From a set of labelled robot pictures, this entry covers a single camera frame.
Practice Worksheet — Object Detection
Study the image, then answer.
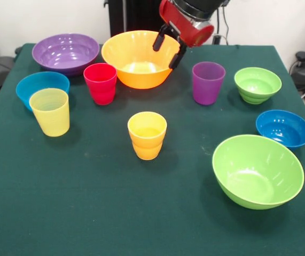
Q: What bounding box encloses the large purple bowl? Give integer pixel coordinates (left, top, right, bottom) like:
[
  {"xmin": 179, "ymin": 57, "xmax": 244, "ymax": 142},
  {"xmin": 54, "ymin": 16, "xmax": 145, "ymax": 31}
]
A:
[{"xmin": 32, "ymin": 33, "xmax": 100, "ymax": 78}]

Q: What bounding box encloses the dark green table cloth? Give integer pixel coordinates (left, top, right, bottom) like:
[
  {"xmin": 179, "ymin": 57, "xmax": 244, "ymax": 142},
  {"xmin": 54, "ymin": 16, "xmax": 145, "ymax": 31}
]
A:
[{"xmin": 0, "ymin": 43, "xmax": 305, "ymax": 256}]

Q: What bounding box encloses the black hanging cable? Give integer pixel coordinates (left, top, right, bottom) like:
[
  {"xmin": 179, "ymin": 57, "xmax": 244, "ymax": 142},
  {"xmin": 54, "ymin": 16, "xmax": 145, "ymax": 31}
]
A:
[{"xmin": 212, "ymin": 5, "xmax": 230, "ymax": 45}]

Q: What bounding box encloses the light blue bowl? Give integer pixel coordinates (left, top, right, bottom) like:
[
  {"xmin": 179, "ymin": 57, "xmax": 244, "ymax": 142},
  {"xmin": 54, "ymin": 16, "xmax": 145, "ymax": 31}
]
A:
[{"xmin": 15, "ymin": 71, "xmax": 71, "ymax": 112}]

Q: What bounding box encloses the translucent yellow-green cup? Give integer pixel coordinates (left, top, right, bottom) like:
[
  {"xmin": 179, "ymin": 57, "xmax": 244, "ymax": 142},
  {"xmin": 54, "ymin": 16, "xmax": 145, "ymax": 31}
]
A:
[{"xmin": 28, "ymin": 88, "xmax": 71, "ymax": 138}]

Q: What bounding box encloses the dark blue bowl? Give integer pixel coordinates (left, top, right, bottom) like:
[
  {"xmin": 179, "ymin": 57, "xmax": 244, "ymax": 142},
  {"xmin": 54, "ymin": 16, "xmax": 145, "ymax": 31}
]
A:
[{"xmin": 255, "ymin": 109, "xmax": 305, "ymax": 149}]

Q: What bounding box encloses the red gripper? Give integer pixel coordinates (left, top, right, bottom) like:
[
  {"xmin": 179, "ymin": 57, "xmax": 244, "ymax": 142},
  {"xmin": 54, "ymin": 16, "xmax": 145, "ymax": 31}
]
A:
[{"xmin": 152, "ymin": 0, "xmax": 215, "ymax": 70}]

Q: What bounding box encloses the large orange bowl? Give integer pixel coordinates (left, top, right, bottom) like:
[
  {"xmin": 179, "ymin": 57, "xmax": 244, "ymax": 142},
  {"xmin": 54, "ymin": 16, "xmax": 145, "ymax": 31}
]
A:
[{"xmin": 100, "ymin": 30, "xmax": 181, "ymax": 90}]

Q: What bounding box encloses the red cup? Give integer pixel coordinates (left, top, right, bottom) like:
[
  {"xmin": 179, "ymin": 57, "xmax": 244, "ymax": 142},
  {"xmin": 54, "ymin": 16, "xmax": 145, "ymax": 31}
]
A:
[{"xmin": 83, "ymin": 62, "xmax": 118, "ymax": 106}]

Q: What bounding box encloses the small green bowl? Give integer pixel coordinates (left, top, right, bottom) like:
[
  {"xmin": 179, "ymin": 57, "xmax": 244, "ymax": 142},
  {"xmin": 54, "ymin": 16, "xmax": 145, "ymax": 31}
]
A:
[{"xmin": 233, "ymin": 67, "xmax": 283, "ymax": 106}]

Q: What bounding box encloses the yellow cup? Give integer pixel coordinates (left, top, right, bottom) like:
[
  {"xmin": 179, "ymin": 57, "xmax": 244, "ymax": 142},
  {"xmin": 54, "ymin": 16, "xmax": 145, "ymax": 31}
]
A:
[{"xmin": 127, "ymin": 111, "xmax": 168, "ymax": 161}]

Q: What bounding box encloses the large green bowl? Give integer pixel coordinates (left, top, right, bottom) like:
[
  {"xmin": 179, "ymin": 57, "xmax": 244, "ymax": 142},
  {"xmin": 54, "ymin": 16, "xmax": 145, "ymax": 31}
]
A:
[{"xmin": 212, "ymin": 134, "xmax": 305, "ymax": 211}]

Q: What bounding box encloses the purple cup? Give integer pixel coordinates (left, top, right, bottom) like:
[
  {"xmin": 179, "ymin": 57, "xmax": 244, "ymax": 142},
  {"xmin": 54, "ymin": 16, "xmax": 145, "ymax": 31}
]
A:
[{"xmin": 192, "ymin": 61, "xmax": 226, "ymax": 106}]

